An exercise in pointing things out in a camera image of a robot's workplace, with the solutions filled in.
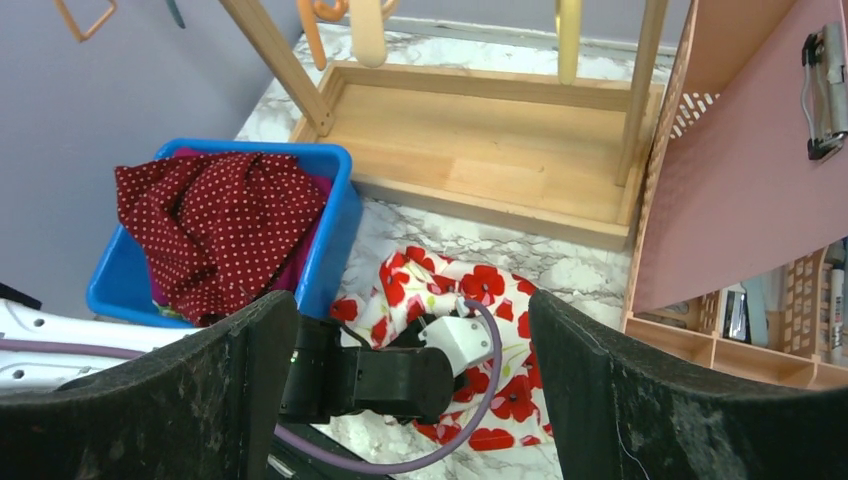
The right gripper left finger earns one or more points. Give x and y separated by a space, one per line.
99 400

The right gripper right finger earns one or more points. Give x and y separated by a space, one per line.
621 409

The red poppy print skirt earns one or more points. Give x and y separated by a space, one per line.
415 286

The yellow wavy hanger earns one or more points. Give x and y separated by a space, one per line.
568 29

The orange wavy hanger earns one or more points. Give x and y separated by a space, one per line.
312 11

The cream plastic hanger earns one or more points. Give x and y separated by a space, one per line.
367 19

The lemon print skirt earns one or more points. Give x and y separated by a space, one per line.
165 310

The grey-blue hanger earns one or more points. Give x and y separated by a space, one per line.
175 13

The blue plastic bin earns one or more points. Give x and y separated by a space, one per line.
120 286

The peach plastic organizer basket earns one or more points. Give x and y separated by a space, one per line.
786 326

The pink clipboard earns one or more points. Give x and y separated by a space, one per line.
731 192

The wooden clothes rack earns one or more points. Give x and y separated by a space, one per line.
520 151

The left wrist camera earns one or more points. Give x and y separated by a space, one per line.
463 337

